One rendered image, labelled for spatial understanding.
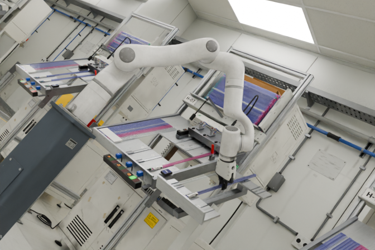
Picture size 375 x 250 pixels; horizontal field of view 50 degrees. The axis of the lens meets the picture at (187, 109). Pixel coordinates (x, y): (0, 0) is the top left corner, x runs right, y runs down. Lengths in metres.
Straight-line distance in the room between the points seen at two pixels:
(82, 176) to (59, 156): 1.95
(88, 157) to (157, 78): 0.95
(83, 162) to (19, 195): 1.89
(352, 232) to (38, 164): 1.47
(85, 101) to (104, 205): 1.04
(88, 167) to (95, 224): 1.15
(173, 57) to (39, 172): 0.78
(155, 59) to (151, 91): 1.92
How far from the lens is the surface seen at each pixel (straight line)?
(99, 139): 2.58
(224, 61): 1.98
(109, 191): 2.74
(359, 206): 2.29
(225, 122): 2.75
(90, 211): 2.78
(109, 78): 1.86
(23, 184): 1.85
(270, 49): 5.16
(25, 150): 1.87
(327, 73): 4.68
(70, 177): 3.73
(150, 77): 3.74
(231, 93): 1.94
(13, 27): 6.56
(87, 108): 1.85
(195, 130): 2.65
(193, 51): 1.90
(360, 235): 2.16
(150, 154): 2.41
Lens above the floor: 0.71
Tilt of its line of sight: 11 degrees up
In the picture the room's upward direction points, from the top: 40 degrees clockwise
